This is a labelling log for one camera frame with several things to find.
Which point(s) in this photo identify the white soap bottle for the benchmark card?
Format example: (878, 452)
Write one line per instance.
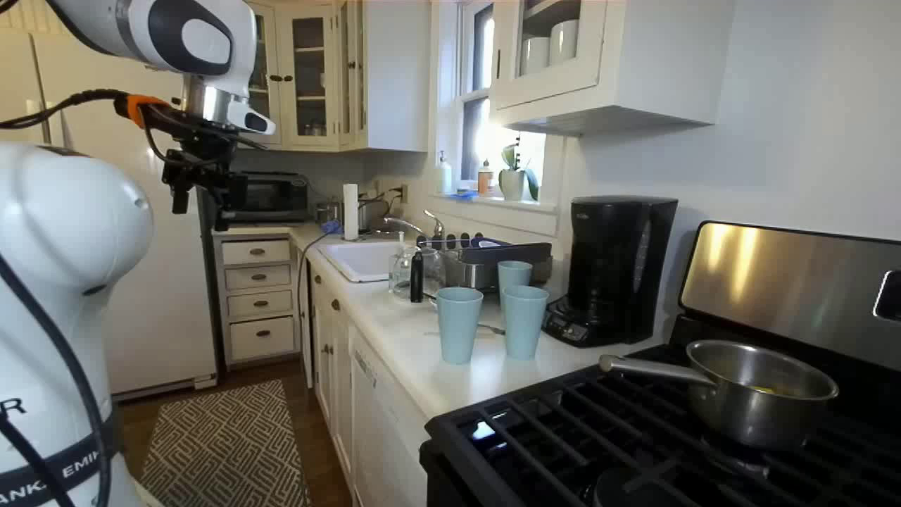
(442, 176)

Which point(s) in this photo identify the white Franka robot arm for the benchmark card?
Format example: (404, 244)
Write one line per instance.
(66, 235)

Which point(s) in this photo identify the white kitchen sink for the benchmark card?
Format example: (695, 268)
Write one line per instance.
(362, 257)

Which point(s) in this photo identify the white wall cabinet with mugs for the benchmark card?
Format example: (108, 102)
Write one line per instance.
(657, 58)

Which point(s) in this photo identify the kitchen window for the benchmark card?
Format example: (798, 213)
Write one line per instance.
(480, 102)

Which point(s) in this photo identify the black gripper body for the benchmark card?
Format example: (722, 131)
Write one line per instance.
(201, 157)

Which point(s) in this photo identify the patterned woven rug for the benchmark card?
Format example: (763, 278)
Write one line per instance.
(227, 452)

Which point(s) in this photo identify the black drip coffee maker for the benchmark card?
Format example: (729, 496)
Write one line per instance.
(614, 268)

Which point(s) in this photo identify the white base cabinet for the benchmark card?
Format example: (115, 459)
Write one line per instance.
(327, 366)

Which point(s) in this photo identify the white glass-door wall cabinet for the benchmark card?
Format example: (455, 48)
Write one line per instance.
(396, 74)

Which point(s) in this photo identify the black gas stove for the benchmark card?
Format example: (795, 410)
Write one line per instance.
(657, 440)

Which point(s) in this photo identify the chrome faucet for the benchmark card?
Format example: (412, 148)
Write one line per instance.
(434, 224)

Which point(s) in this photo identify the black toaster oven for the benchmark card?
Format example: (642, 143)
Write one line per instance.
(272, 196)

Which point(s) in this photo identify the steel saucepan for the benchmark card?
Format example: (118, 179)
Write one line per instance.
(760, 395)

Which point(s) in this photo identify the blue cloth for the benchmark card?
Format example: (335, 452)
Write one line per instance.
(327, 226)

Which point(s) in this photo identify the black measuring spoon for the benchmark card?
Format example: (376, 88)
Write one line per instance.
(490, 327)

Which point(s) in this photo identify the clear glass coffee carafe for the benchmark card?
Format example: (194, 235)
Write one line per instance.
(418, 281)

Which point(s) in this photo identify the white mug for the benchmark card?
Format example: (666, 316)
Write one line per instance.
(536, 55)
(563, 41)

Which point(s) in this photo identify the white dishwasher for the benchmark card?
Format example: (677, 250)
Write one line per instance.
(384, 440)

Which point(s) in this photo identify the teal plastic cup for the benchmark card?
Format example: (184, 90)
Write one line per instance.
(460, 324)
(514, 274)
(524, 324)

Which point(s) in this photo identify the white drawer unit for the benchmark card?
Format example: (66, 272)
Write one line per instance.
(256, 299)

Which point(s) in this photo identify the white paper towel roll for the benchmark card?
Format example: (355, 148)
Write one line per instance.
(349, 213)

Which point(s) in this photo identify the white pot with plant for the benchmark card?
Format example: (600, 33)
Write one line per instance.
(510, 183)

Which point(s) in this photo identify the black dish rack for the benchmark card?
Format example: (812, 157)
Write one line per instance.
(494, 257)

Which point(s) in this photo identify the orange soap bottle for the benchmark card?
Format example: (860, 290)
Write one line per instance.
(486, 181)

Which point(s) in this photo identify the white refrigerator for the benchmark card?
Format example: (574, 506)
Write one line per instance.
(169, 310)

